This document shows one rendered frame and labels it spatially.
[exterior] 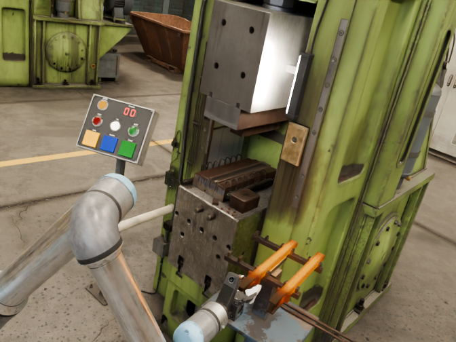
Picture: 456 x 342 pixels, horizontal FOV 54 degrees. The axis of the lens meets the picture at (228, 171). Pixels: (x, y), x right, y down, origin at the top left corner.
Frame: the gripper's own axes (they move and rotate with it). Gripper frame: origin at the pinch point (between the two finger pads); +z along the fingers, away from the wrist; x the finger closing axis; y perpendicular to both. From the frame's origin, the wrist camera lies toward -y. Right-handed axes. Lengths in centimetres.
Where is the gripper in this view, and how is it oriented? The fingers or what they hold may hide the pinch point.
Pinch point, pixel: (250, 280)
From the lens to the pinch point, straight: 160.8
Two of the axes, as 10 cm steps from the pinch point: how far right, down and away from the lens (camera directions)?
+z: 5.5, -2.4, 8.0
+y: -1.8, 9.0, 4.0
